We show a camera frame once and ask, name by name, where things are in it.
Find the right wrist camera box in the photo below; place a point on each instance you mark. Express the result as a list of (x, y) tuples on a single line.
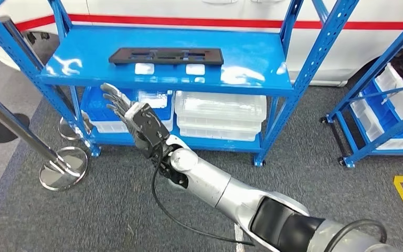
[(149, 127)]

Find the white floor tape strip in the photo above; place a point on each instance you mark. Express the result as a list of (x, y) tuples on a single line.
[(239, 240)]

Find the black plastic plate holder part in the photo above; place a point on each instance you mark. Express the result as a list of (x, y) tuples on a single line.
[(215, 57)]

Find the blue steel shelving rack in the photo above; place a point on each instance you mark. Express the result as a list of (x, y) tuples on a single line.
[(250, 59), (372, 73)]

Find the black round stanchion base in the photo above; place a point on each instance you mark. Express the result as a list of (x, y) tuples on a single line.
[(6, 130)]

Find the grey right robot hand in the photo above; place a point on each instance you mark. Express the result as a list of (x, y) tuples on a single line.
[(116, 101)]

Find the blue plastic bin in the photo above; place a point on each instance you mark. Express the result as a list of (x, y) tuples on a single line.
[(92, 104)]

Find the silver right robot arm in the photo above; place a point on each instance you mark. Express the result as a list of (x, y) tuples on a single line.
[(205, 181)]

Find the chrome stanchion post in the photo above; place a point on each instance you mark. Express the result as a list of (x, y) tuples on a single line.
[(13, 38), (64, 170)]

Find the white car with red stripe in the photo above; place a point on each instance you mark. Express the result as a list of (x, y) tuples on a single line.
[(344, 52)]

